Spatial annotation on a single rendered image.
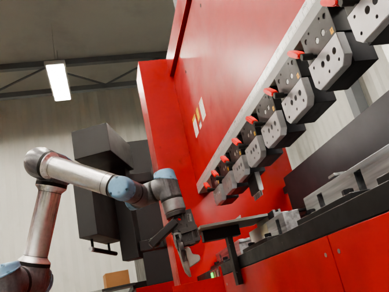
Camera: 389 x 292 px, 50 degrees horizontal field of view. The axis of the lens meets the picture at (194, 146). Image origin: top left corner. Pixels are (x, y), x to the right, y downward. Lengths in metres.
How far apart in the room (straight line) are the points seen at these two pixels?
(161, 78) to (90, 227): 1.06
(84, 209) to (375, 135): 1.71
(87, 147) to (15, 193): 6.41
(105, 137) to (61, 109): 6.94
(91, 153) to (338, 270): 2.09
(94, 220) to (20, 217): 6.40
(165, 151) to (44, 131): 7.04
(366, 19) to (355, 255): 0.47
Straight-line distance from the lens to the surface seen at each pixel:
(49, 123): 9.59
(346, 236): 0.91
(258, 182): 1.68
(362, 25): 0.96
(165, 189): 1.43
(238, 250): 2.01
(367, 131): 1.90
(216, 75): 1.91
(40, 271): 1.65
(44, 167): 1.52
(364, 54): 1.05
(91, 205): 2.69
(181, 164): 2.60
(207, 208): 2.55
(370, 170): 1.01
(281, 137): 1.37
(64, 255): 8.75
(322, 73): 1.10
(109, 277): 3.83
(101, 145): 2.79
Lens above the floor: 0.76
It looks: 20 degrees up
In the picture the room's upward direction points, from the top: 13 degrees counter-clockwise
